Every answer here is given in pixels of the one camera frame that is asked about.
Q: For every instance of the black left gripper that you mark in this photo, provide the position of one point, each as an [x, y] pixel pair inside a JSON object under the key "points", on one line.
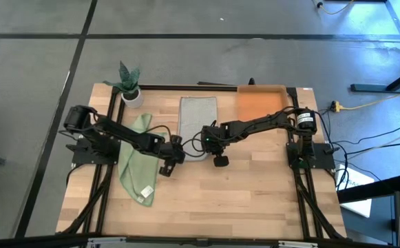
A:
{"points": [[173, 153]]}

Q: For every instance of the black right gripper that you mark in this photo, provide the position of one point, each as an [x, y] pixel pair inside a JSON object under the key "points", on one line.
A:
{"points": [[213, 137]]}

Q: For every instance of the grey microfiber towel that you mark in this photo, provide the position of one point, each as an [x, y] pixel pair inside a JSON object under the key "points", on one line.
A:
{"points": [[198, 113]]}

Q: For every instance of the green microfiber towel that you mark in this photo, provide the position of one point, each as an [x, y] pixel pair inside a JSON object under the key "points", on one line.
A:
{"points": [[137, 172]]}

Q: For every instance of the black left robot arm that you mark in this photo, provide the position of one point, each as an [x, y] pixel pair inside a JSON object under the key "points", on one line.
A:
{"points": [[131, 136]]}

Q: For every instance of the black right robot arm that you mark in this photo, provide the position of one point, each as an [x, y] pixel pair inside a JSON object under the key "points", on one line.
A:
{"points": [[254, 125]]}

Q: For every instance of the orange basket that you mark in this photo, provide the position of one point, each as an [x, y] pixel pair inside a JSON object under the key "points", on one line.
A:
{"points": [[260, 105]]}

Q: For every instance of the white paper hang tag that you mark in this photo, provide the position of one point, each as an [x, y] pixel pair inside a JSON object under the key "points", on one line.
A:
{"points": [[147, 191]]}

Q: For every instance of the white sewn care label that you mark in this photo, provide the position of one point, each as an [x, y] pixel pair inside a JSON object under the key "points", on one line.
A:
{"points": [[140, 199]]}

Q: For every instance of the green plant in white pot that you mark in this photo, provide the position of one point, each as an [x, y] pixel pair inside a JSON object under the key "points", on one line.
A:
{"points": [[133, 100]]}

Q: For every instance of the small black knob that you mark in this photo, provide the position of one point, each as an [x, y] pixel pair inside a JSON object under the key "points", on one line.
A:
{"points": [[251, 82]]}

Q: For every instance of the yellow power plug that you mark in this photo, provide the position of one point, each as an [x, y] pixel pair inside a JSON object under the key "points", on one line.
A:
{"points": [[337, 106]]}

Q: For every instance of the white cardboard box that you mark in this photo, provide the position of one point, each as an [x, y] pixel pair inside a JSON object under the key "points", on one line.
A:
{"points": [[354, 177]]}

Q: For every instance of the black front crossbar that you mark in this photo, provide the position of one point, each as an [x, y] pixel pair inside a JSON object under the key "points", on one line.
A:
{"points": [[31, 241]]}

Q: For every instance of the black desk edge bar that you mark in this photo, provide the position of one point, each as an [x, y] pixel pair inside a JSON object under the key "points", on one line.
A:
{"points": [[375, 189]]}

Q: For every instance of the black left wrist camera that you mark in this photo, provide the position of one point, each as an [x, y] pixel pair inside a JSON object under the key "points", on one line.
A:
{"points": [[170, 166]]}

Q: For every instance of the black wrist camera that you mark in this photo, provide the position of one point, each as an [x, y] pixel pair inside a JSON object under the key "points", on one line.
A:
{"points": [[170, 166], [221, 161]]}

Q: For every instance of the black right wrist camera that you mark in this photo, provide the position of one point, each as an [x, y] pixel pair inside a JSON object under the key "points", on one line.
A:
{"points": [[221, 161]]}

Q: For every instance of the black aluminium table frame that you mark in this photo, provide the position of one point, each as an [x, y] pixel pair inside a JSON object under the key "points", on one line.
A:
{"points": [[186, 87]]}

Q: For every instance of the black neighbouring table frame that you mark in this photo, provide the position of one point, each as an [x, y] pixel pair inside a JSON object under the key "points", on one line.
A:
{"points": [[368, 87]]}

